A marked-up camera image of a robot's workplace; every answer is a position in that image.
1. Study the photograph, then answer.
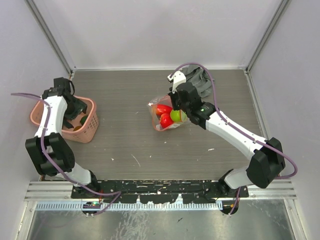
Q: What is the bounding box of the dark green fruit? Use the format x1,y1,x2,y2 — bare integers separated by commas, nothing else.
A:
80,115,88,126

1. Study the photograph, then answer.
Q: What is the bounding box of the green lime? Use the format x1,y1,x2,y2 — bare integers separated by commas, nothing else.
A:
170,110,187,123

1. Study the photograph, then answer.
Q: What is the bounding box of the pink plastic basket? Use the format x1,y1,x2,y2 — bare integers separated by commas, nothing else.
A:
29,95,100,144

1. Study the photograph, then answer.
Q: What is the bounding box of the red yellow mango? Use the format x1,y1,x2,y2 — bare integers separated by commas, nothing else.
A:
155,104,173,116

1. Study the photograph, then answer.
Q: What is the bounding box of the clear zip top bag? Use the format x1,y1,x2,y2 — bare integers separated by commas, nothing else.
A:
147,95,188,132

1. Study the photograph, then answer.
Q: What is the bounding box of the red apple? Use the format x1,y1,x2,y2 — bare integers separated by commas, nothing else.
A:
159,113,174,129

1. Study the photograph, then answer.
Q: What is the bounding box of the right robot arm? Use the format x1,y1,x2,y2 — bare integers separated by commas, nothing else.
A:
168,82,286,197

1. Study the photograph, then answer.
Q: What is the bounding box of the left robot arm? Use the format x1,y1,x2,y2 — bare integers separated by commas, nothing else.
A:
25,77,101,198

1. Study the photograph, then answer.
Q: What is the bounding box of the grey crumpled cloth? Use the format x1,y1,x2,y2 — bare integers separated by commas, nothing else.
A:
181,64,213,98

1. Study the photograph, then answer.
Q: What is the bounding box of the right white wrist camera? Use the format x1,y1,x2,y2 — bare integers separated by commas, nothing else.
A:
167,70,186,94

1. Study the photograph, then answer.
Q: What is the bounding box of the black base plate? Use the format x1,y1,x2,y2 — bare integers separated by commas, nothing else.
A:
71,179,250,205

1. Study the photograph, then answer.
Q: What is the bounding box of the grey cable duct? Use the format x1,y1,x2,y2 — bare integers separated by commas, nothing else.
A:
35,200,223,212

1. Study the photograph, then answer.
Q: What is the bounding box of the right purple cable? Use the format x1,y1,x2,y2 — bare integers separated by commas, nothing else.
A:
169,61,299,216

